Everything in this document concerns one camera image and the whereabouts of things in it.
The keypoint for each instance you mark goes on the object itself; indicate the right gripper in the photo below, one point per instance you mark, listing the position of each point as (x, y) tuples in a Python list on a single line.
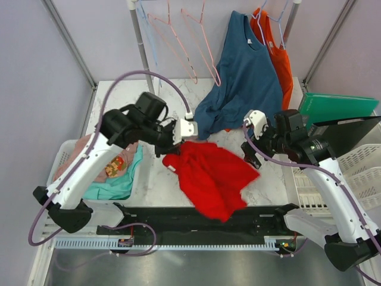
[(250, 156)]

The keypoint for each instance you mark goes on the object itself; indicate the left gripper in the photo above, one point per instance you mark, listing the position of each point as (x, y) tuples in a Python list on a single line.
[(169, 147)]

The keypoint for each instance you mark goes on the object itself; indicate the red t shirt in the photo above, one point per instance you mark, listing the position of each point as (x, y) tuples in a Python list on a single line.
[(212, 178)]

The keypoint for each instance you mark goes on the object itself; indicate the pink wire hanger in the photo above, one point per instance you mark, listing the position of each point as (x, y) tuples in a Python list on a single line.
[(195, 26), (165, 29)]

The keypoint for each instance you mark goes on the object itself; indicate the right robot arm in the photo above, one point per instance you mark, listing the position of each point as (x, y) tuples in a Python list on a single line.
[(353, 238)]

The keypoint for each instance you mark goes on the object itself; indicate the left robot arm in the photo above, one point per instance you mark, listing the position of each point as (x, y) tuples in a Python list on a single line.
[(117, 130)]

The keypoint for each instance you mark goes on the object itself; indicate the pink printed t shirt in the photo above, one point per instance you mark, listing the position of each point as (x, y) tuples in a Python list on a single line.
[(92, 166)]

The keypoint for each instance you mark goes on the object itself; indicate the mint green t shirt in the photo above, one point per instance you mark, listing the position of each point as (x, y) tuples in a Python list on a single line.
[(115, 181)]

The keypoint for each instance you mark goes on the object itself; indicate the blue t shirt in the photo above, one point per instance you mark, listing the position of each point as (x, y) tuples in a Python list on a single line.
[(248, 82)]

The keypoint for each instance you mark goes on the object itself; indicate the orange t shirt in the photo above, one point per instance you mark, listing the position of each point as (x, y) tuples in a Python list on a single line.
[(279, 57)]

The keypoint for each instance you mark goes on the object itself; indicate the green binder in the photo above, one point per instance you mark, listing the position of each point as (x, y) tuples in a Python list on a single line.
[(316, 108)]

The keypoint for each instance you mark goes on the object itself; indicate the black binder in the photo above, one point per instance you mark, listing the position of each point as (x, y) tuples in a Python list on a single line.
[(344, 134)]

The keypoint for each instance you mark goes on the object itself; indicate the white plastic laundry basket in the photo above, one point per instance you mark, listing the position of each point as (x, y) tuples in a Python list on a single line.
[(69, 189)]

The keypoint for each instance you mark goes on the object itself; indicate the white slotted tray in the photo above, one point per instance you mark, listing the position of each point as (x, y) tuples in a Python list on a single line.
[(361, 169)]

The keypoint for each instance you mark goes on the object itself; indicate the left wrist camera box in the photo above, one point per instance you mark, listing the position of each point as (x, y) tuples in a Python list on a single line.
[(185, 129)]

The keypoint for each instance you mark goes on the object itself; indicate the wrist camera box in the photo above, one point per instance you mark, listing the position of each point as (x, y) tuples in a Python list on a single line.
[(258, 120), (185, 129)]

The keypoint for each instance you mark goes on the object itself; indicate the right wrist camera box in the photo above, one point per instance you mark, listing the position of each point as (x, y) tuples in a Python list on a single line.
[(258, 120)]

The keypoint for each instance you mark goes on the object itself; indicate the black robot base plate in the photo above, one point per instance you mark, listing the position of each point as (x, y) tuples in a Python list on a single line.
[(186, 224)]

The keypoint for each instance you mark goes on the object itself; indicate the white cable duct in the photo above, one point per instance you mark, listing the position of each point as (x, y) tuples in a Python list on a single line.
[(138, 244)]

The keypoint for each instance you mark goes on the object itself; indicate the aluminium frame post right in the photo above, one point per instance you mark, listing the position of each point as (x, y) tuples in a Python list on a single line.
[(329, 40)]

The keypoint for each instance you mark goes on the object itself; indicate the aluminium frame post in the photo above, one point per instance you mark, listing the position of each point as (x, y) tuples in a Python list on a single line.
[(329, 40), (69, 41)]

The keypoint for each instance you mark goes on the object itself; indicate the light blue wire hanger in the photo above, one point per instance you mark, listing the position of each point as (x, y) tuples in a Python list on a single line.
[(148, 33)]

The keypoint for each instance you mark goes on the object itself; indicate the aluminium frame post left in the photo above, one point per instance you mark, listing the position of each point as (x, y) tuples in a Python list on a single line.
[(69, 41)]

